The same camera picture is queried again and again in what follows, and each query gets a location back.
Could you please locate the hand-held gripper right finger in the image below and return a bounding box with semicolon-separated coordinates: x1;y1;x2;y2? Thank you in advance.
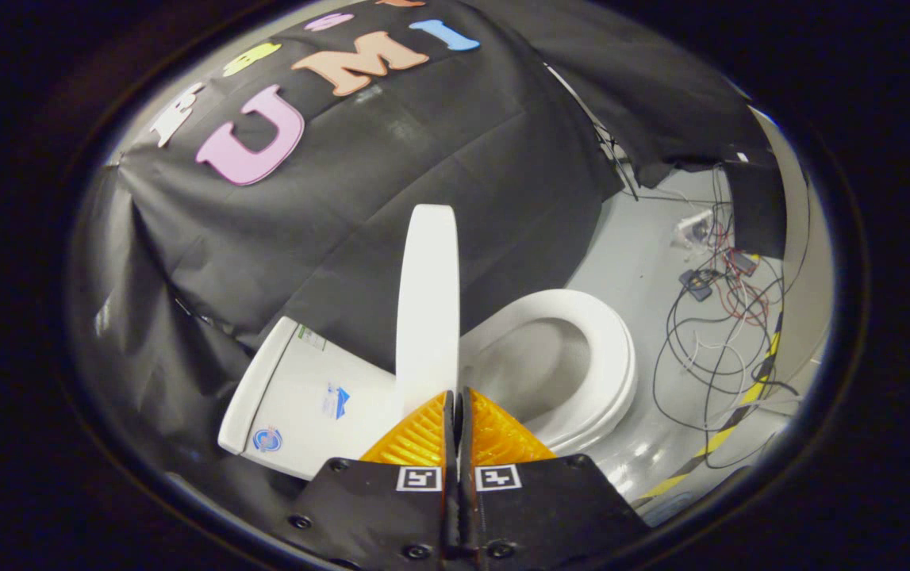
459;387;654;571

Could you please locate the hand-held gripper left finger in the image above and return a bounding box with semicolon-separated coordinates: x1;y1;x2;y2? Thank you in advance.
284;389;460;571

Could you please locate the white toilet lid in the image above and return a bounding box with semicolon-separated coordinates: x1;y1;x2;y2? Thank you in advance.
395;204;461;417

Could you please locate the white ceramic toilet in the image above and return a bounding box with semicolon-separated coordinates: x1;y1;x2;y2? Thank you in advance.
217;289;709;516

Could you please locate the white toilet seat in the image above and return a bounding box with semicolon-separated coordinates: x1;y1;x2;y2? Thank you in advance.
459;289;638;457

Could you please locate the yellow black striped floor tape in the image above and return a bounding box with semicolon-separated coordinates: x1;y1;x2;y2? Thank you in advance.
635;331;785;502

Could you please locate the small black power adapter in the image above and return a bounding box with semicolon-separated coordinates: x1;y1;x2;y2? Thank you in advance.
678;268;714;301

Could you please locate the black backdrop cloth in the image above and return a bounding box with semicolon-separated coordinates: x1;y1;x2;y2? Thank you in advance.
66;0;789;508

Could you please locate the black box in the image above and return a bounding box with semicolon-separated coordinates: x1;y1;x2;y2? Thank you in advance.
720;155;787;259

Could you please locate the thin black stand pole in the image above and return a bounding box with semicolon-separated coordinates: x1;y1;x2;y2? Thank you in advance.
546;63;639;201

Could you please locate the tangle of floor cables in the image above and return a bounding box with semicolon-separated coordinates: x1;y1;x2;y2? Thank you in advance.
651;167;812;470

